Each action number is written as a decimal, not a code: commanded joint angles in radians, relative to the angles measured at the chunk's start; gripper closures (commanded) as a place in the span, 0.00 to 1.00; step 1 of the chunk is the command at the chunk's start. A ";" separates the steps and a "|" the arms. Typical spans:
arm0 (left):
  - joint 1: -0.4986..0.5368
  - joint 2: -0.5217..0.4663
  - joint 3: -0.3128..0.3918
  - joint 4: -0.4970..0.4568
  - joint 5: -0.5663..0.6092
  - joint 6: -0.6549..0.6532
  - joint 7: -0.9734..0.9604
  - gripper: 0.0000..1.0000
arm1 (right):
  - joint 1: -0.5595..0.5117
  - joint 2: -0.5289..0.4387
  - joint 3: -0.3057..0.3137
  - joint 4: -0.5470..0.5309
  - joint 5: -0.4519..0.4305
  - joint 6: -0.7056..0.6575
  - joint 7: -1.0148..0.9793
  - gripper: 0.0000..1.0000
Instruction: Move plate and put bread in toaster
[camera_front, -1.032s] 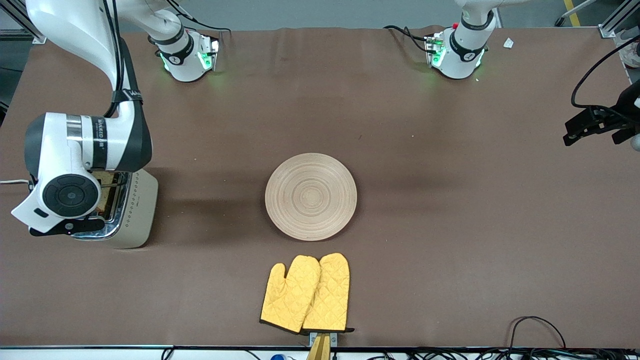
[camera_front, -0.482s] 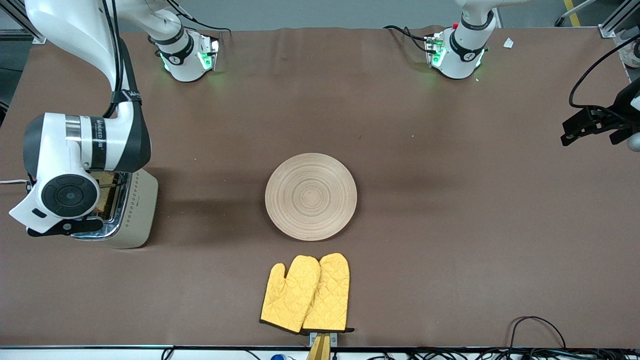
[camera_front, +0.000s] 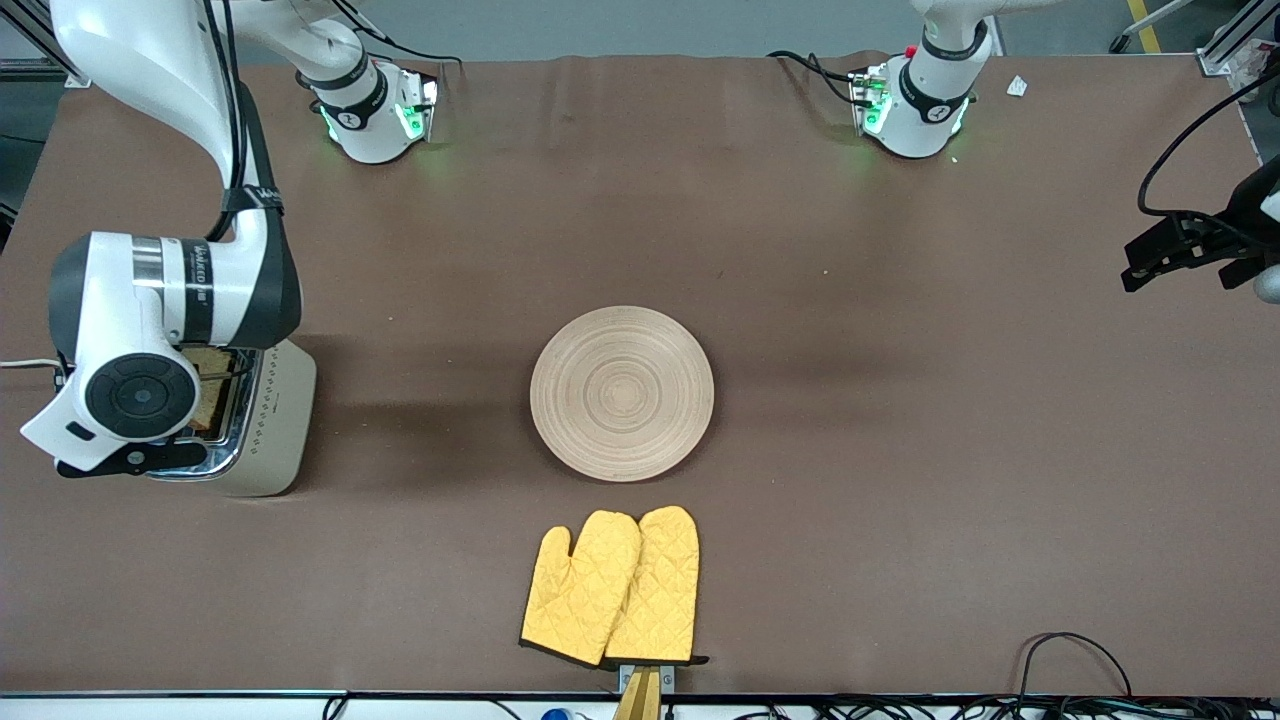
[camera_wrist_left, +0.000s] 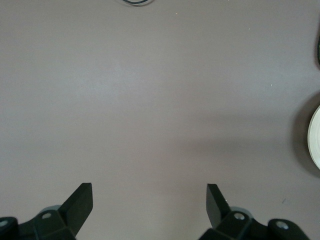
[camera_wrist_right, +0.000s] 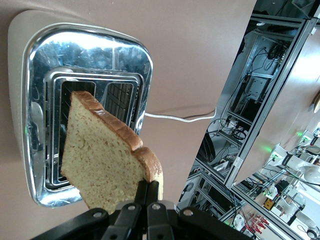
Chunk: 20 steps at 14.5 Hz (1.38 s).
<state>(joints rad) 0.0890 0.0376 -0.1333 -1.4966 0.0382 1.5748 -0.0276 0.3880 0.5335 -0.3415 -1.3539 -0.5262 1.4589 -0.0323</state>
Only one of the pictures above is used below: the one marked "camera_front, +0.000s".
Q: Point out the brown table cover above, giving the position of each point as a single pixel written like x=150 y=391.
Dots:
x=900 y=450

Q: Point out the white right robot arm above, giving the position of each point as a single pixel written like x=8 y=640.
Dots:
x=130 y=300

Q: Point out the beige and chrome toaster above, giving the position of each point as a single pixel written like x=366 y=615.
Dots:
x=285 y=420

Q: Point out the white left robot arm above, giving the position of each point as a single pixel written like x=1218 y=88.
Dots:
x=925 y=100

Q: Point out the slice of bread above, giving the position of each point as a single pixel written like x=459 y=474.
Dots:
x=210 y=395

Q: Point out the yellow quilted oven mitt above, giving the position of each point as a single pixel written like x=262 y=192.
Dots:
x=580 y=590
x=660 y=590

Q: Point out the yellow wooden bar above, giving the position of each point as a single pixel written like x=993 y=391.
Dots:
x=640 y=702

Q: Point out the aluminium frame post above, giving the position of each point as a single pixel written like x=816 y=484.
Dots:
x=1235 y=30
x=80 y=75

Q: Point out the small white paper scrap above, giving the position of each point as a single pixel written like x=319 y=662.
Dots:
x=1017 y=86

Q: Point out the small blue object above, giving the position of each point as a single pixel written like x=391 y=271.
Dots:
x=556 y=714

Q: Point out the small metal bracket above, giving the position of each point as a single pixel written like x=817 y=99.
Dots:
x=668 y=678

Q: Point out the round wooden plate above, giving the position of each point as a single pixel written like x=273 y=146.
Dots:
x=620 y=393

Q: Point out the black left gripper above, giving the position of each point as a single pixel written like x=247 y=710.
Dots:
x=1232 y=243

